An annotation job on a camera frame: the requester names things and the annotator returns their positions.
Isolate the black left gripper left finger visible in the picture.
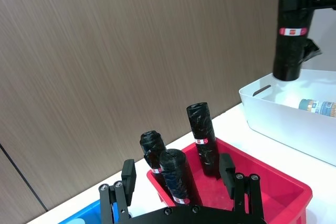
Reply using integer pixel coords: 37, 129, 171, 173
99, 159, 138, 224

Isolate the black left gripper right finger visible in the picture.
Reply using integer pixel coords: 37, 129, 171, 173
219, 153, 265, 219

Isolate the tall black bag roll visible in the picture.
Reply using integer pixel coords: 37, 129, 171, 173
186, 102, 220, 178

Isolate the blue plastic bin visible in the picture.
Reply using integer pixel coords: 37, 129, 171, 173
58, 199, 119, 224

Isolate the red plastic bin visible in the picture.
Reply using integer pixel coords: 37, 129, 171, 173
146, 137, 313, 224

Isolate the white plastic bin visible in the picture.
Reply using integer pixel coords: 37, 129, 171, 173
238, 69, 336, 167

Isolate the teal capped printed tube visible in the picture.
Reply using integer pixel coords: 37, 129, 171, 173
298, 99, 336, 118

